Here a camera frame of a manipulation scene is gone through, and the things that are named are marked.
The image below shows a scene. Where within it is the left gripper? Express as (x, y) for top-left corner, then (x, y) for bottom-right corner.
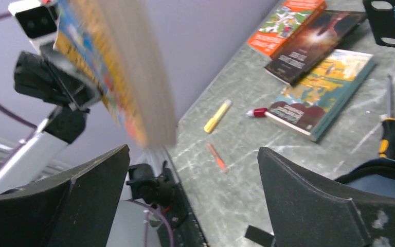
(14, 42), (101, 111)

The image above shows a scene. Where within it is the blue student backpack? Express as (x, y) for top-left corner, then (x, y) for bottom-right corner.
(335, 158), (395, 198)

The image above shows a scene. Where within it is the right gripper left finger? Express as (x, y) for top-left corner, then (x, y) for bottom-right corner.
(0, 145), (130, 246)

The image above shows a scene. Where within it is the dark three days book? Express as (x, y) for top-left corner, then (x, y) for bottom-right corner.
(264, 10), (367, 85)

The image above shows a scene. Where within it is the orange green treehouse book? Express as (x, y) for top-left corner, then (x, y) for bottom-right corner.
(247, 0), (327, 58)

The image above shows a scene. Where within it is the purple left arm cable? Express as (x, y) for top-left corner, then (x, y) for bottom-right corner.
(0, 12), (174, 247)

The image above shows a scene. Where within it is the orange blue treehouse book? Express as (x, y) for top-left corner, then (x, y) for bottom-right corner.
(55, 1), (176, 148)

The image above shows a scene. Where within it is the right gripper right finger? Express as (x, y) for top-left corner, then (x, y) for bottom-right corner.
(258, 147), (395, 246)

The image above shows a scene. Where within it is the yellow teal paperback book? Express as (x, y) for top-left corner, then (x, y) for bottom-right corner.
(265, 49), (376, 142)

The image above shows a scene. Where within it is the yellow black screwdriver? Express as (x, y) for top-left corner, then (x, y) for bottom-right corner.
(378, 75), (395, 160)

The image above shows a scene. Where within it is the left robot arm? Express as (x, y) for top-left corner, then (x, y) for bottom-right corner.
(0, 42), (101, 194)

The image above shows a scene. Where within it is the red white glue stick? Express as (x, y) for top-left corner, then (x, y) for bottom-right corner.
(246, 108), (267, 118)

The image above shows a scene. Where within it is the yellow highlighter marker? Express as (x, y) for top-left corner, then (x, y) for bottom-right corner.
(204, 99), (232, 133)

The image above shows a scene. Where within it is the grey network switch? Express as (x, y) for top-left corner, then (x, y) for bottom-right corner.
(363, 1), (395, 48)

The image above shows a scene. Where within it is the orange pen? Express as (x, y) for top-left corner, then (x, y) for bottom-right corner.
(207, 143), (228, 173)

